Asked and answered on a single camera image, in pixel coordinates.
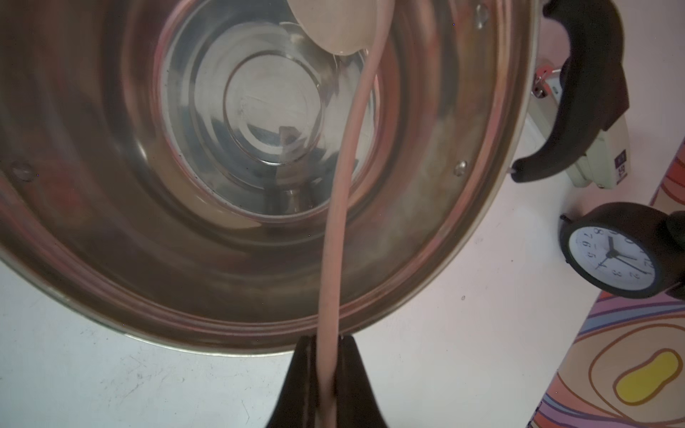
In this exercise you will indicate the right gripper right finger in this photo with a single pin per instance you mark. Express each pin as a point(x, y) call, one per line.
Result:
point(356, 403)

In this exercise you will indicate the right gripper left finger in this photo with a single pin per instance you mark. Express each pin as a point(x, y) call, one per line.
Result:
point(297, 404)

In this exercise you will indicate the stainless steel pot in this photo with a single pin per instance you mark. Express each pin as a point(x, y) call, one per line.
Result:
point(167, 166)

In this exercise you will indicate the cream plastic ladle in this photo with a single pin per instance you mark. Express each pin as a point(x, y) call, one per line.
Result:
point(341, 28)

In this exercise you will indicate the black alarm clock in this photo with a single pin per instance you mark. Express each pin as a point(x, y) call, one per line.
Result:
point(629, 250)

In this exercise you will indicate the black white stapler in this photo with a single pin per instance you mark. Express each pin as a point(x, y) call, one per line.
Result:
point(602, 145)

